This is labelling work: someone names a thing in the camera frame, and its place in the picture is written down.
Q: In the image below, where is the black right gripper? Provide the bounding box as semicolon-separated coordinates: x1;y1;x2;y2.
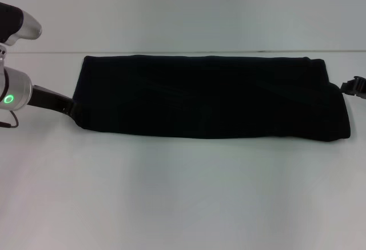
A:
341;75;366;100

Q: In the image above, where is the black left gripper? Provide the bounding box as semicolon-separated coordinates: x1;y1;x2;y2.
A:
27;84;84;121

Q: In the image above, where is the black t-shirt with white print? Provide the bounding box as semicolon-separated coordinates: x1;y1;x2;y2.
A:
70;54;352;144

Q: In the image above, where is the left gripper cable with plugs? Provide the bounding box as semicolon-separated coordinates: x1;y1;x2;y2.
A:
0;109;19;129

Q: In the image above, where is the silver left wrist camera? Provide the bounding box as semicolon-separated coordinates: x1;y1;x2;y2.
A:
0;2;43;47

